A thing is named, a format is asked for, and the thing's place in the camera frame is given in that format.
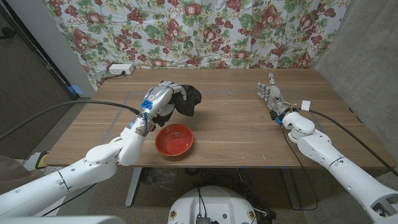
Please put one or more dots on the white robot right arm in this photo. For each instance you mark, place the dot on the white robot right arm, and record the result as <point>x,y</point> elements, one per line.
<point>320,149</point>

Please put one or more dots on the floral fruit print backdrop cloth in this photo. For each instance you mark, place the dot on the floral fruit print backdrop cloth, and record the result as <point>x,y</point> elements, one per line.
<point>199,31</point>

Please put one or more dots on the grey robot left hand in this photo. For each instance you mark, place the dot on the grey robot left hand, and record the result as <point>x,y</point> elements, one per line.
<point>155,98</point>

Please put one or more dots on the person in brown clothing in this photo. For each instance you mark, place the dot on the person in brown clothing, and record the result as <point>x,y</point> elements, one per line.
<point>17,174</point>

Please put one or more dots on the yellow and black tool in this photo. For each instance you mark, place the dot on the yellow and black tool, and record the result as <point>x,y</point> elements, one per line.
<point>42,159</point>

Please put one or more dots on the grey table leg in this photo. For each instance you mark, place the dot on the grey table leg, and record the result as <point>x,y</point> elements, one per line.
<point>291,189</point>
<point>133,186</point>

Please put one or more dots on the black shorts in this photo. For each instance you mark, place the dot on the black shorts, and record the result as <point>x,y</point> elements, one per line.
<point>188,99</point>

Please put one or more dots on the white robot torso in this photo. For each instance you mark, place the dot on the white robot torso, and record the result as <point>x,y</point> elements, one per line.
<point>214,205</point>

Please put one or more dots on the white robot head rim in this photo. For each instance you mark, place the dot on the white robot head rim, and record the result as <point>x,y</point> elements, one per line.
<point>62,220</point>

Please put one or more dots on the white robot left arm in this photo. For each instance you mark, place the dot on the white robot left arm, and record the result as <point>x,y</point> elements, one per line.
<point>99,161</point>

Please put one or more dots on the white power strip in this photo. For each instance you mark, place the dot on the white power strip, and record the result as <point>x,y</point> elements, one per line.
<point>121,68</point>

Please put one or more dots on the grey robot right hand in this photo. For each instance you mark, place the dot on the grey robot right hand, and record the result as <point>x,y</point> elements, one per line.
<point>276,99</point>

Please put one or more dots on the clear plastic bag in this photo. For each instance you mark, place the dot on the clear plastic bag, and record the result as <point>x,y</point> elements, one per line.
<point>161,179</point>

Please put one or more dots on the red bowl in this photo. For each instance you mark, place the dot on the red bowl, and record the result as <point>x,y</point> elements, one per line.
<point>174,141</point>

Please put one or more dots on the blue tape piece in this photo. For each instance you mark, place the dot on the blue tape piece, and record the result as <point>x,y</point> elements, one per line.
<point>75,90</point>

